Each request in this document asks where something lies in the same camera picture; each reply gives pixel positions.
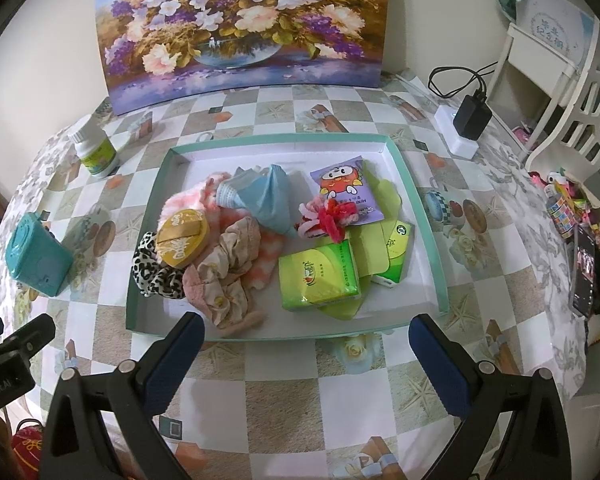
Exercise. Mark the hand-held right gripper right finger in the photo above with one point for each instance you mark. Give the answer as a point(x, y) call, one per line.
point(440, 365)

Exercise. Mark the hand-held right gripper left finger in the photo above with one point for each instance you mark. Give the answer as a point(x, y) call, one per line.
point(175, 355)

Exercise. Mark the leopard print scrunchie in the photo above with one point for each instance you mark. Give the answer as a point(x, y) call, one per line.
point(152, 275)

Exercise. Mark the pale pink ruffled cloth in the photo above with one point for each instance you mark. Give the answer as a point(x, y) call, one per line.
point(225, 285)

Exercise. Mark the yellow round case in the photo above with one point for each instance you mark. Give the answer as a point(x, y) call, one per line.
point(182, 240)

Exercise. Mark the green tissue packet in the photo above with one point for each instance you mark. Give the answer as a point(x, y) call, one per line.
point(315, 272)
point(397, 245)

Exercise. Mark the light green packets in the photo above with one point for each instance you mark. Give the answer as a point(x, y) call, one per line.
point(370, 250)

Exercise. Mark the pink white knitted cloth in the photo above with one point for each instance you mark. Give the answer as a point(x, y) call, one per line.
point(190, 200)

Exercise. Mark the blue face mask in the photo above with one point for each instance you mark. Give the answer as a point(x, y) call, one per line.
point(265, 200)

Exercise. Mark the purple cartoon packet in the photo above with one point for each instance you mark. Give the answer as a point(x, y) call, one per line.
point(347, 185)

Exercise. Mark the teal-rimmed white tray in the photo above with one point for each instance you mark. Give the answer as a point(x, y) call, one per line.
point(290, 155)

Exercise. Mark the teal plastic box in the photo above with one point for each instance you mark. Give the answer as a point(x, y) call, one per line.
point(37, 260)

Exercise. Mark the checkered plastic tablecloth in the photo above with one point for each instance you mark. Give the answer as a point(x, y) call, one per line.
point(280, 400)

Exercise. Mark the black smartphone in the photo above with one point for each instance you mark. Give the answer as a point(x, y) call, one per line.
point(582, 270)

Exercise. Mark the white green-label pill bottle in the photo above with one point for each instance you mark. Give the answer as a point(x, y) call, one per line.
point(97, 155)

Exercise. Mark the colourful stationery pile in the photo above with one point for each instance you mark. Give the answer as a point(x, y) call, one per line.
point(587, 205)

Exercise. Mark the white power strip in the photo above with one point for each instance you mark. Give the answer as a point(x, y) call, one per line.
point(460, 147)

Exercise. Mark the small pink object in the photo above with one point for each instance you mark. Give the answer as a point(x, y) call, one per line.
point(520, 136)

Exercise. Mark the black charger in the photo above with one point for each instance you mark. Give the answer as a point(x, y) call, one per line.
point(472, 115)

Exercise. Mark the white chair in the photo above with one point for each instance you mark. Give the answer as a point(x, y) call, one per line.
point(580, 110)

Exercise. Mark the white stool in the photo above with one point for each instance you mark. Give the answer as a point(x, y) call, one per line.
point(535, 42)

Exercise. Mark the flower painting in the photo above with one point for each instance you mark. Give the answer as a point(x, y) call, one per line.
point(240, 25)

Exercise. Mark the pale printed box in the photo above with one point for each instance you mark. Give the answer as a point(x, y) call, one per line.
point(555, 15)

